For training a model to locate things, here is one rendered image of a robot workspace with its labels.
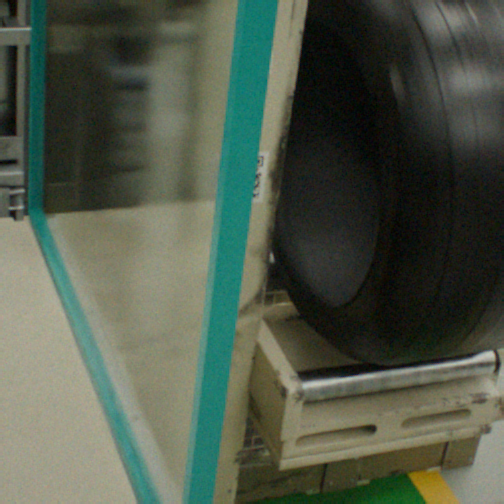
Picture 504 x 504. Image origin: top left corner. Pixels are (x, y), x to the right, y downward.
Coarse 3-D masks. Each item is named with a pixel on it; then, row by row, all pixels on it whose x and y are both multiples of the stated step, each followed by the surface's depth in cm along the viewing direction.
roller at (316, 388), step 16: (480, 352) 172; (496, 352) 172; (320, 368) 164; (336, 368) 164; (352, 368) 165; (368, 368) 165; (384, 368) 166; (400, 368) 166; (416, 368) 167; (432, 368) 168; (448, 368) 169; (464, 368) 170; (480, 368) 171; (496, 368) 172; (304, 384) 161; (320, 384) 162; (336, 384) 163; (352, 384) 164; (368, 384) 165; (384, 384) 166; (400, 384) 167; (416, 384) 168; (304, 400) 162
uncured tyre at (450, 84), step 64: (320, 0) 155; (384, 0) 144; (448, 0) 143; (320, 64) 184; (384, 64) 140; (448, 64) 138; (320, 128) 189; (384, 128) 141; (448, 128) 136; (320, 192) 190; (384, 192) 142; (448, 192) 137; (320, 256) 186; (384, 256) 144; (448, 256) 139; (320, 320) 165; (384, 320) 149; (448, 320) 146
